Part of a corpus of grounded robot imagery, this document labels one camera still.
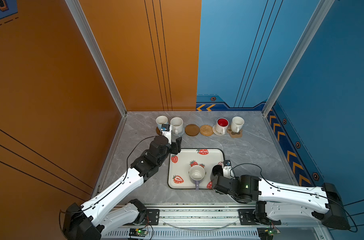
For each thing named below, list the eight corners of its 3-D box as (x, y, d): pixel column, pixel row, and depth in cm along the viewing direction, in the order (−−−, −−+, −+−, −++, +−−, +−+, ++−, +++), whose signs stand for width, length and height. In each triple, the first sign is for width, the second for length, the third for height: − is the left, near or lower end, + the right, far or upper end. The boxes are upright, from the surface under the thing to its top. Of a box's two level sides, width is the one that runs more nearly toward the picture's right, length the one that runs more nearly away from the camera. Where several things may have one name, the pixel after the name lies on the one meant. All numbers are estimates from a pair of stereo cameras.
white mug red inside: (216, 136, 107) (218, 128, 100) (214, 125, 114) (216, 117, 107) (227, 136, 107) (230, 128, 100) (225, 125, 114) (227, 117, 107)
